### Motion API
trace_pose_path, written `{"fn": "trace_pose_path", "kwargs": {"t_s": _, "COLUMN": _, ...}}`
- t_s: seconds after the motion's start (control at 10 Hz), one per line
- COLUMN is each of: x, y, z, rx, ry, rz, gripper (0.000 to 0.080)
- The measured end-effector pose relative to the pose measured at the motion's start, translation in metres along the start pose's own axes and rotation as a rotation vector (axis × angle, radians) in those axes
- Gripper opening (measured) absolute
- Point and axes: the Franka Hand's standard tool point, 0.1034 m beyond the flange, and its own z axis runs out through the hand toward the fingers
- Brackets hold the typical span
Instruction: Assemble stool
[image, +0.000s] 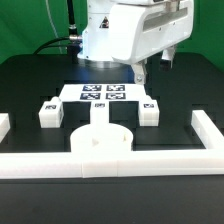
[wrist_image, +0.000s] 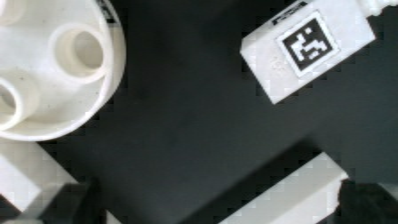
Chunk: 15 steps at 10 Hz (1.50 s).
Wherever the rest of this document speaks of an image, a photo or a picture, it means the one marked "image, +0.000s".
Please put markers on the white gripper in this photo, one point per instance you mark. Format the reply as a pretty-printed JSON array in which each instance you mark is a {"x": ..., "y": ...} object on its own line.
[{"x": 140, "y": 29}]

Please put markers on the white round stool seat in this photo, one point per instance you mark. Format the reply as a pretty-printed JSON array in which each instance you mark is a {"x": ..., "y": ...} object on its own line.
[{"x": 101, "y": 138}]

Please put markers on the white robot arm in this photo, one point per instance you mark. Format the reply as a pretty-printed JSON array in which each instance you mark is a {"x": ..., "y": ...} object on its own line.
[{"x": 95, "y": 37}]

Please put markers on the white marker sheet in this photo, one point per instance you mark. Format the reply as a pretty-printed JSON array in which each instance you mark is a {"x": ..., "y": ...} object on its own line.
[{"x": 101, "y": 92}]

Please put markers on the white U-shaped fence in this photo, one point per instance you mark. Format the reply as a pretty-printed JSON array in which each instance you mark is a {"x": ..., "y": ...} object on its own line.
[{"x": 208, "y": 160}]

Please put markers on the black upright cable connector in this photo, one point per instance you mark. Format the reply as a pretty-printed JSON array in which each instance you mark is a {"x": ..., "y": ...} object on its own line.
[{"x": 71, "y": 18}]

